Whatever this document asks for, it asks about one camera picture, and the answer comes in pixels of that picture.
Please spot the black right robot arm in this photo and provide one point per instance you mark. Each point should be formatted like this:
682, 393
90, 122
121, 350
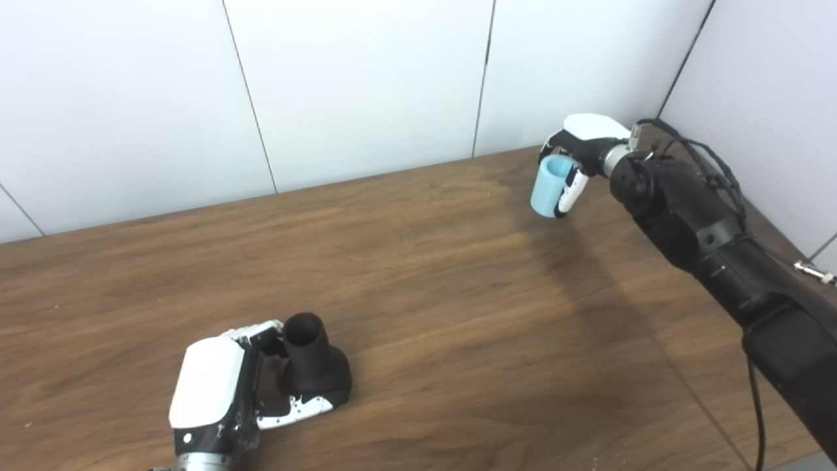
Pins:
719, 248

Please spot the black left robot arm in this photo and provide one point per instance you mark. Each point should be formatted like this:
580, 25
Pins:
203, 463

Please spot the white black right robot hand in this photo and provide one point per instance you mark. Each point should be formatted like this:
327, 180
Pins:
592, 131

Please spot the black flared nozzle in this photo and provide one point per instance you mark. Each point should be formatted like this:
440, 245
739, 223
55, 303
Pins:
314, 366

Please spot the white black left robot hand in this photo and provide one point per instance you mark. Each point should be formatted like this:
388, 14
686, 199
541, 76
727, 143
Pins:
209, 386

